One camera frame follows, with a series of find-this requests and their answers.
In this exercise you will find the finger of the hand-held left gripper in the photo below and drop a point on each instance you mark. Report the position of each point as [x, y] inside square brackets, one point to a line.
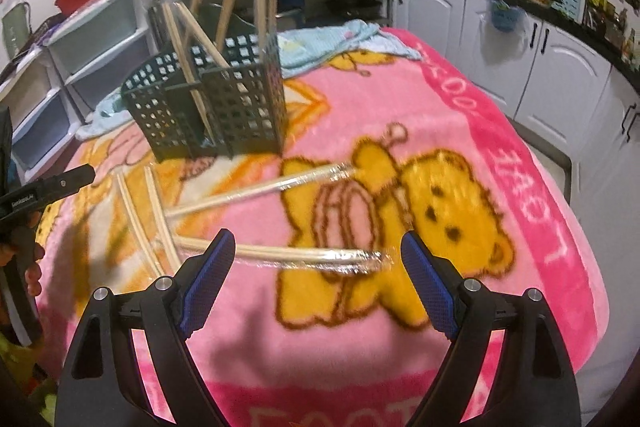
[70, 179]

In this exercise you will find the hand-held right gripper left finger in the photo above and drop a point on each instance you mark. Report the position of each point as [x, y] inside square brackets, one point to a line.
[205, 287]

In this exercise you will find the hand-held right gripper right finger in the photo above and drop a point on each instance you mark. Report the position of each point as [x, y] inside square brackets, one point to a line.
[430, 287]

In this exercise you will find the wooden chopstick pair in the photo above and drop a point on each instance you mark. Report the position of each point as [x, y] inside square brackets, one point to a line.
[280, 253]
[161, 214]
[260, 189]
[136, 219]

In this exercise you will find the dark green utensil basket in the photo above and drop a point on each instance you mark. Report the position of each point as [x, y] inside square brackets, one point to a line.
[240, 107]

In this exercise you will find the pile of chopsticks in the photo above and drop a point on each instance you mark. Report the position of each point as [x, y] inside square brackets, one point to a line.
[261, 7]

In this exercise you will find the person's left hand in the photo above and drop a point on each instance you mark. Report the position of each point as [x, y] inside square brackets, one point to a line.
[32, 279]

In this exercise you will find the pink printed blanket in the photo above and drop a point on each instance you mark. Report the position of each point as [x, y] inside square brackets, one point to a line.
[350, 357]

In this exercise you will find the teal plastic drawer cabinet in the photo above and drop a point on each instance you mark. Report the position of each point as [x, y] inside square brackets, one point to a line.
[100, 42]

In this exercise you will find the green hanging bottle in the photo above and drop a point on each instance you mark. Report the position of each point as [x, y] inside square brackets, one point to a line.
[15, 27]

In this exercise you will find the white kitchen cabinets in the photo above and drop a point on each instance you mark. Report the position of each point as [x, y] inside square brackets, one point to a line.
[435, 22]

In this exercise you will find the light blue cloth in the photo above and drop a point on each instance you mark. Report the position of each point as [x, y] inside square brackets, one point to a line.
[320, 44]

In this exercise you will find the blue hanging basket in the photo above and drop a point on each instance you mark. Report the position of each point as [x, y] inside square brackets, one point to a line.
[506, 17]

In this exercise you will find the blue pot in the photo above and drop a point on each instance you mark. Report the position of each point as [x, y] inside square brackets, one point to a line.
[291, 3]

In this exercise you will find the black wok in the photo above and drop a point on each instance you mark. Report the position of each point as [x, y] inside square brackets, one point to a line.
[355, 4]

